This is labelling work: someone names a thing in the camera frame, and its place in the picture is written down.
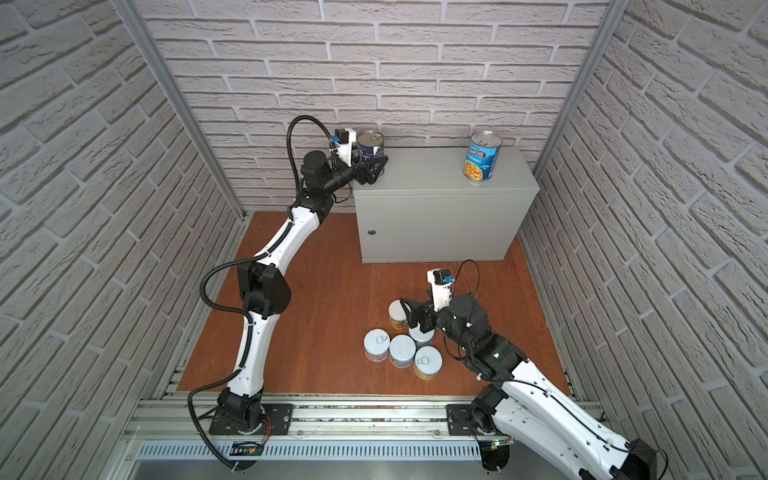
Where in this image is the dark purple label can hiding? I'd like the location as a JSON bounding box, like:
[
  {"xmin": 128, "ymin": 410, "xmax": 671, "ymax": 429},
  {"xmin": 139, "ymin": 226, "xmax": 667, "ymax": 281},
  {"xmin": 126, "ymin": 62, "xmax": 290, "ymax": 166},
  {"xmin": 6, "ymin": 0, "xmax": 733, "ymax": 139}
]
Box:
[{"xmin": 357, "ymin": 130, "xmax": 386, "ymax": 166}]

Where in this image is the blue label soup can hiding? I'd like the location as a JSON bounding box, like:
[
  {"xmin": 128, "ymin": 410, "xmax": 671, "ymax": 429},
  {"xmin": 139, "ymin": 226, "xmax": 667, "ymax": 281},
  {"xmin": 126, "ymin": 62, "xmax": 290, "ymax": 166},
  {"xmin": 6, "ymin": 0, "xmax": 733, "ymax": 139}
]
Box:
[{"xmin": 463, "ymin": 130, "xmax": 503, "ymax": 182}]

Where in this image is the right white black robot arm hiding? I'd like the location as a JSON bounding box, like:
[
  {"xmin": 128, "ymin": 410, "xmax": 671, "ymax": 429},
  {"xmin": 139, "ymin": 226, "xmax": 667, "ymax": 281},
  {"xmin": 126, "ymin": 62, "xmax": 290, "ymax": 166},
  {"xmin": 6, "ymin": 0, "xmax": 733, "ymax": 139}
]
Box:
[{"xmin": 399, "ymin": 294, "xmax": 666, "ymax": 479}]

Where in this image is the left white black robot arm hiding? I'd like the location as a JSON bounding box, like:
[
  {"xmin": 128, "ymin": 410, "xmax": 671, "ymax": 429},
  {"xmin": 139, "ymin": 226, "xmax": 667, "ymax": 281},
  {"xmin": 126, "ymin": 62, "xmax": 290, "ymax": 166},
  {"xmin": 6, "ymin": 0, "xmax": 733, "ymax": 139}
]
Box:
[{"xmin": 217, "ymin": 150, "xmax": 388, "ymax": 431}]

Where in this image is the white lid orange can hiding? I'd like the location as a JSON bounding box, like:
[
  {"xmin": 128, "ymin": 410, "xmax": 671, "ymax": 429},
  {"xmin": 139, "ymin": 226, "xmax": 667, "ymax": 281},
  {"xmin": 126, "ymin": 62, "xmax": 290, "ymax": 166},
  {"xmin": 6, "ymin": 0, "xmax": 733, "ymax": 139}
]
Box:
[{"xmin": 388, "ymin": 300, "xmax": 408, "ymax": 330}]

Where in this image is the silver top can right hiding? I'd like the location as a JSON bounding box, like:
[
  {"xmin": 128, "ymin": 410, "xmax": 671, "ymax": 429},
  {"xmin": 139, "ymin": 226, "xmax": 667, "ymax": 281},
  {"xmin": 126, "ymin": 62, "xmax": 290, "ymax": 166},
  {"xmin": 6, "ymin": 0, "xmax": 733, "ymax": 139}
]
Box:
[{"xmin": 409, "ymin": 327, "xmax": 435, "ymax": 349}]

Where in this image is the silver can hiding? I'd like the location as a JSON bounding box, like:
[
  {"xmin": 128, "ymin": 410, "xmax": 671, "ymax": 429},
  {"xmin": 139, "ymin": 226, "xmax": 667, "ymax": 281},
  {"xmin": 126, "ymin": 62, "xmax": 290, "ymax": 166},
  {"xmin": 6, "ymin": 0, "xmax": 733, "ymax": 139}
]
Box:
[
  {"xmin": 409, "ymin": 327, "xmax": 435, "ymax": 349},
  {"xmin": 389, "ymin": 335, "xmax": 416, "ymax": 369}
]

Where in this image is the silver top centre can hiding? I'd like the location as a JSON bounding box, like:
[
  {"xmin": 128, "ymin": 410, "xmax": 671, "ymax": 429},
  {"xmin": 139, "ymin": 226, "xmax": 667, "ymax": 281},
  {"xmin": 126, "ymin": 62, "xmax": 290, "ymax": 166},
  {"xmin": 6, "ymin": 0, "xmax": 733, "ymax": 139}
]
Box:
[{"xmin": 389, "ymin": 335, "xmax": 416, "ymax": 369}]

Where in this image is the white lid purple can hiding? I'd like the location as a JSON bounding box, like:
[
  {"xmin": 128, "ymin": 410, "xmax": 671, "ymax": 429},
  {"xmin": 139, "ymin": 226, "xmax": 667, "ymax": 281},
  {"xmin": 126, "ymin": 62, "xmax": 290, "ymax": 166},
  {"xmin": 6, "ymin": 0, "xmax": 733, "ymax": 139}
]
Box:
[{"xmin": 363, "ymin": 328, "xmax": 390, "ymax": 363}]

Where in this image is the yellow label pull-tab can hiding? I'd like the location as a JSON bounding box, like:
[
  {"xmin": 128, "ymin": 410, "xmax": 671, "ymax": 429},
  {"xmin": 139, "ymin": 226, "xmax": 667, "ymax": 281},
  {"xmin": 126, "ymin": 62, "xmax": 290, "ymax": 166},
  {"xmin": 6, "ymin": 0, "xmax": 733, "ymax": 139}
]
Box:
[{"xmin": 412, "ymin": 346, "xmax": 443, "ymax": 381}]

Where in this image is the grey metal cabinet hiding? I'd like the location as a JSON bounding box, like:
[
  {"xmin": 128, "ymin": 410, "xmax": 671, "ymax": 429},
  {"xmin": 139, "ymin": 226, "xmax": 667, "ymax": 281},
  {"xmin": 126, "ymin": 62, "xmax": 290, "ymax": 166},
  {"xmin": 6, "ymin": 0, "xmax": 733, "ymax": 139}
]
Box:
[{"xmin": 354, "ymin": 147, "xmax": 540, "ymax": 264}]

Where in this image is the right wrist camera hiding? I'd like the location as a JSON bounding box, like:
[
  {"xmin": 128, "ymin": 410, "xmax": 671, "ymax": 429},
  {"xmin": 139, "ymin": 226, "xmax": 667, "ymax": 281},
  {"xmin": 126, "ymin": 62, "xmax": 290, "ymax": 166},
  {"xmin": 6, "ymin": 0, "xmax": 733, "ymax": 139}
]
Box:
[{"xmin": 427, "ymin": 268, "xmax": 454, "ymax": 312}]

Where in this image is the right thin black cable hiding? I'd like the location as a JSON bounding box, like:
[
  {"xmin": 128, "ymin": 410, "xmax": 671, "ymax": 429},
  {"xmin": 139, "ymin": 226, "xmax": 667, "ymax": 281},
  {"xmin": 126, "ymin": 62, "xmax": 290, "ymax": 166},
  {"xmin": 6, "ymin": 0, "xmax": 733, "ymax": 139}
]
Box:
[{"xmin": 440, "ymin": 259, "xmax": 670, "ymax": 480}]

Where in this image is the left black corrugated cable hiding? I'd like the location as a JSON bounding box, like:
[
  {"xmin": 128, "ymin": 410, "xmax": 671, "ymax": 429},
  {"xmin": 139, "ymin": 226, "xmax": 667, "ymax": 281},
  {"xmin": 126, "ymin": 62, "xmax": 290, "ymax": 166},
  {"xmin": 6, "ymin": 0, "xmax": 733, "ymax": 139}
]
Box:
[{"xmin": 187, "ymin": 115, "xmax": 334, "ymax": 472}]

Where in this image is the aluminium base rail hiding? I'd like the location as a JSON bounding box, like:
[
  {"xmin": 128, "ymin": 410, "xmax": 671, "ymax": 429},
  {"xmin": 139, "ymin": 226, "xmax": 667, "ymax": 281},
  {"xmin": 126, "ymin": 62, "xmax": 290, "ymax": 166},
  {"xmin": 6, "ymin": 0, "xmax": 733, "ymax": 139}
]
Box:
[{"xmin": 120, "ymin": 392, "xmax": 472, "ymax": 445}]

